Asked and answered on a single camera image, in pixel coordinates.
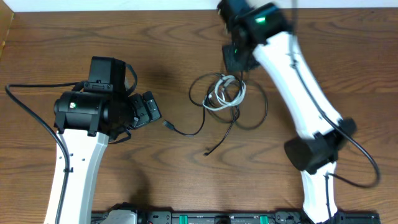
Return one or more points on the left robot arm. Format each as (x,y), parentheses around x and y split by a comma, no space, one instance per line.
(88,118)

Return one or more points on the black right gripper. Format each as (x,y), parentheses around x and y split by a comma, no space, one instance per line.
(231,65)

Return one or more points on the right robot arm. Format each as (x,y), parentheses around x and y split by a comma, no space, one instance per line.
(265,37)

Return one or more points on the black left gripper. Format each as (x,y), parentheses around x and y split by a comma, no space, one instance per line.
(145,109)

